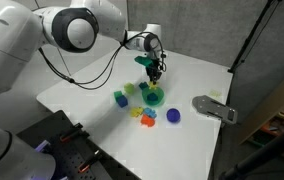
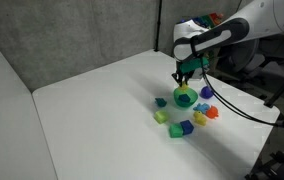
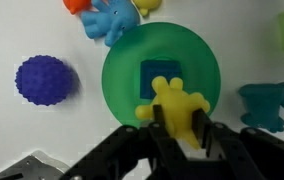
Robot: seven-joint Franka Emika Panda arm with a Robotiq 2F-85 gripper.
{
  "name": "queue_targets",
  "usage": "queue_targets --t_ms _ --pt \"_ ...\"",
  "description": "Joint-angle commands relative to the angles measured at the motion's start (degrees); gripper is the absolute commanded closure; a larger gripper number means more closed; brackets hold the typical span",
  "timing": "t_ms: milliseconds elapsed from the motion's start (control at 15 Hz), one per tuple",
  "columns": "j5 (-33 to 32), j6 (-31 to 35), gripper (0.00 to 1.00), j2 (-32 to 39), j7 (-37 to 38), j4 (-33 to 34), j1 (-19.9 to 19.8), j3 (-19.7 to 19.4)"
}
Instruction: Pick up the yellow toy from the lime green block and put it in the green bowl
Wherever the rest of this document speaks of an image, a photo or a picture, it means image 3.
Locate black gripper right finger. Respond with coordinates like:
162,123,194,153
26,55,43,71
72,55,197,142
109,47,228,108
191,108,284,180

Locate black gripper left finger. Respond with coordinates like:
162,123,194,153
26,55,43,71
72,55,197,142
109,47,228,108
59,104,191,180

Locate yellow star-shaped rubber toy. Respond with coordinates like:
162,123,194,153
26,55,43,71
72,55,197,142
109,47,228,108
134,75,212,150

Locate teal rubber animal toy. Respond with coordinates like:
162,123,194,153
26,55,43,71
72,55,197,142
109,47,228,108
237,81,284,134

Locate blue block with square print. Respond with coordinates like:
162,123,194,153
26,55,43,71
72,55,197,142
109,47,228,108
139,59,183,101

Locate light blue elephant toy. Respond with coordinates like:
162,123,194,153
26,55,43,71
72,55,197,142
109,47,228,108
79,0,142,48

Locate yellow bear toy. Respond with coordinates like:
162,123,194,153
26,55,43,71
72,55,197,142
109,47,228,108
132,0,163,18

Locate orange rubber animal toy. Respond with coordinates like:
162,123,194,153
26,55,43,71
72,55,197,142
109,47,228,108
63,0,93,15

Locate green round plate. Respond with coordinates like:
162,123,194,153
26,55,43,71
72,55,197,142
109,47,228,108
101,21,222,130

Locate purple spiky ball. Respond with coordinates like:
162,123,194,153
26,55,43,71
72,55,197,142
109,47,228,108
14,54,82,107

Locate grey metal bracket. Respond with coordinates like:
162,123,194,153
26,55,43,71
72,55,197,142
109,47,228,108
0,149,71,180

